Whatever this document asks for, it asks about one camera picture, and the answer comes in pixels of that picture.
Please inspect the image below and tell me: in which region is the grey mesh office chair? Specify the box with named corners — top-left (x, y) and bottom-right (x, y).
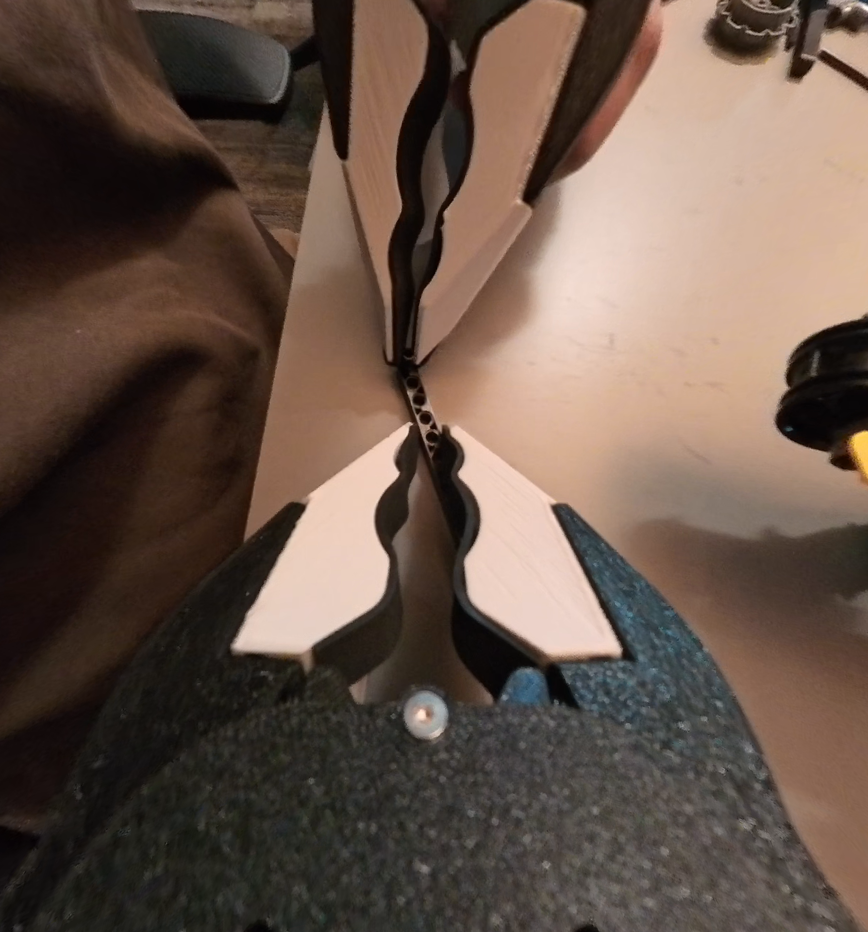
top-left (137, 9), bottom-right (318, 123)

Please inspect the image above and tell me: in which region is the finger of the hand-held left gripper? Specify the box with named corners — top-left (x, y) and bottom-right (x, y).
top-left (414, 0), bottom-right (591, 361)
top-left (341, 0), bottom-right (453, 365)

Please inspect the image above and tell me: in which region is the thin black axle rod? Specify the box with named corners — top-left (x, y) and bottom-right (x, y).
top-left (820, 50), bottom-right (868, 114)

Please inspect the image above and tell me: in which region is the yellow black toy brick vehicle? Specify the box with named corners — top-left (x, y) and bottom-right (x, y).
top-left (775, 262), bottom-right (868, 569)

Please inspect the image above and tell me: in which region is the long black holed brick beam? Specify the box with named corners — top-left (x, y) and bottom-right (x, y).
top-left (398, 348), bottom-right (479, 540)

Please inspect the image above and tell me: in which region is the short black brick beam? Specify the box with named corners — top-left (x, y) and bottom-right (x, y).
top-left (789, 0), bottom-right (828, 79)

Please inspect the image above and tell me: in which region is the person's left hand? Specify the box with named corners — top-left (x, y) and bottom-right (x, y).
top-left (556, 0), bottom-right (666, 189)

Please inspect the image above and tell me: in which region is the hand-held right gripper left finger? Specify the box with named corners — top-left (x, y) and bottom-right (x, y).
top-left (230, 422), bottom-right (417, 685)

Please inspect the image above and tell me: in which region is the person's brown clothing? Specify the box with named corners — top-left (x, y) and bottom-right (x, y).
top-left (0, 0), bottom-right (297, 838)

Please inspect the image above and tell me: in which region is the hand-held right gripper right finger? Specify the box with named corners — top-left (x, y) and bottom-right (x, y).
top-left (434, 424), bottom-right (622, 703)

